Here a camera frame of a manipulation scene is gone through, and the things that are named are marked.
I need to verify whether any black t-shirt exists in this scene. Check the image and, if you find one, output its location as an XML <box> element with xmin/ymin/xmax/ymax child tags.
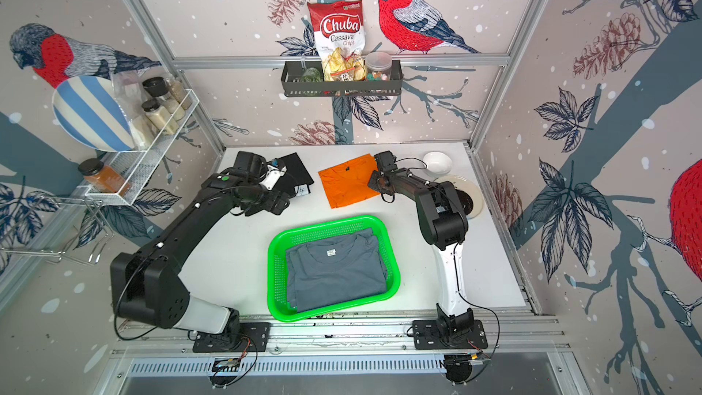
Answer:
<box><xmin>271</xmin><ymin>153</ymin><xmax>314</xmax><ymax>198</ymax></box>

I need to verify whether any orange t-shirt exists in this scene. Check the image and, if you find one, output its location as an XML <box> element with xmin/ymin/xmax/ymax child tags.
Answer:
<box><xmin>318</xmin><ymin>154</ymin><xmax>380</xmax><ymax>208</ymax></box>

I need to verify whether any grey t-shirt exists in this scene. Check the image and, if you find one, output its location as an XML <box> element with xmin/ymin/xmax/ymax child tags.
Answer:
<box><xmin>286</xmin><ymin>229</ymin><xmax>388</xmax><ymax>313</ymax></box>

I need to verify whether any green plastic basket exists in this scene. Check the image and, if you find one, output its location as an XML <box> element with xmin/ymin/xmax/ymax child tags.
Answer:
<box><xmin>267</xmin><ymin>215</ymin><xmax>400</xmax><ymax>323</ymax></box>

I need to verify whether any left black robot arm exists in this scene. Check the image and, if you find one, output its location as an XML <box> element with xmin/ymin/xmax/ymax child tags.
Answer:
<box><xmin>110</xmin><ymin>152</ymin><xmax>290</xmax><ymax>343</ymax></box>

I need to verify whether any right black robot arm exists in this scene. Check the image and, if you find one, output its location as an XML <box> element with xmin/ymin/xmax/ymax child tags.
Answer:
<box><xmin>369</xmin><ymin>151</ymin><xmax>475</xmax><ymax>344</ymax></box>

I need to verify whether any small white bowl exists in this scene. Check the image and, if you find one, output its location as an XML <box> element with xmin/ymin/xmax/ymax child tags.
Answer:
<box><xmin>422</xmin><ymin>151</ymin><xmax>453</xmax><ymax>176</ymax></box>

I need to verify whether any white plate with dark centre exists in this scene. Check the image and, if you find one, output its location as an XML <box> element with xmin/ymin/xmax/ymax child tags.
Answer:
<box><xmin>435</xmin><ymin>175</ymin><xmax>484</xmax><ymax>219</ymax></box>

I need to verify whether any clear lidded candy jar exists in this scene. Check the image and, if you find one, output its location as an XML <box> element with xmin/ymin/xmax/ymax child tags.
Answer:
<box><xmin>365</xmin><ymin>51</ymin><xmax>393</xmax><ymax>80</ymax></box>

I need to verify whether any green item in shelf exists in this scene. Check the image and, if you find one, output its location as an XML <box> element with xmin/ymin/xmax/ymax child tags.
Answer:
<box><xmin>299</xmin><ymin>67</ymin><xmax>325</xmax><ymax>82</ymax></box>

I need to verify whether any beige spice jar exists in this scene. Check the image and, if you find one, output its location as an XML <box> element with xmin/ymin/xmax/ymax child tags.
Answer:
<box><xmin>142</xmin><ymin>99</ymin><xmax>178</xmax><ymax>135</ymax></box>

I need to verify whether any red Chuba chips bag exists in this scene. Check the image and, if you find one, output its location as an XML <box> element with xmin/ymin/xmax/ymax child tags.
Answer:
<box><xmin>307</xmin><ymin>0</ymin><xmax>367</xmax><ymax>82</ymax></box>

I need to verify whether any black lid spice jar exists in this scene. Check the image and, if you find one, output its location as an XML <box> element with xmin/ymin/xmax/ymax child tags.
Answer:
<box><xmin>142</xmin><ymin>77</ymin><xmax>186</xmax><ymax>121</ymax></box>

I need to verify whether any orange spice jar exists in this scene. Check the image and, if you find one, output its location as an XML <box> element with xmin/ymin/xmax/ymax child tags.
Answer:
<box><xmin>78</xmin><ymin>158</ymin><xmax>131</xmax><ymax>195</ymax></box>

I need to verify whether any clear plastic bag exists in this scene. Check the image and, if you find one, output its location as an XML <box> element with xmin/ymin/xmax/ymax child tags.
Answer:
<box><xmin>111</xmin><ymin>71</ymin><xmax>157</xmax><ymax>151</ymax></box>

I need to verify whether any blue striped plate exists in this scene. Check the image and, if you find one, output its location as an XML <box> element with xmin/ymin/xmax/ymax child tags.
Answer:
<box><xmin>52</xmin><ymin>76</ymin><xmax>135</xmax><ymax>152</ymax></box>

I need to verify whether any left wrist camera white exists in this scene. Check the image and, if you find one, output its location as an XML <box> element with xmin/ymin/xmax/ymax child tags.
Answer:
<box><xmin>260</xmin><ymin>165</ymin><xmax>287</xmax><ymax>191</ymax></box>

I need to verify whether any black wall shelf basket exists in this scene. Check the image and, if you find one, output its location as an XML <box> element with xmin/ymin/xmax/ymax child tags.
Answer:
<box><xmin>281</xmin><ymin>60</ymin><xmax>403</xmax><ymax>97</ymax></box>

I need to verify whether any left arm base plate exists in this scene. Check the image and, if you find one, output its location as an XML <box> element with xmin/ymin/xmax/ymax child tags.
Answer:
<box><xmin>193</xmin><ymin>322</ymin><xmax>272</xmax><ymax>353</ymax></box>

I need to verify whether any white wire wall rack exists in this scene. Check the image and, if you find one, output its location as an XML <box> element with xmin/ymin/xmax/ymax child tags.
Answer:
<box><xmin>84</xmin><ymin>87</ymin><xmax>201</xmax><ymax>208</ymax></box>

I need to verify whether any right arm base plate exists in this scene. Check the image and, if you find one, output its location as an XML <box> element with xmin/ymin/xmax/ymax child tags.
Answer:
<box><xmin>409</xmin><ymin>320</ymin><xmax>488</xmax><ymax>350</ymax></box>

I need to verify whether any chrome wire hook rack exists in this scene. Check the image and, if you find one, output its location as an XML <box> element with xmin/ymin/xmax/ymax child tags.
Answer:
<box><xmin>1</xmin><ymin>191</ymin><xmax>116</xmax><ymax>265</ymax></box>

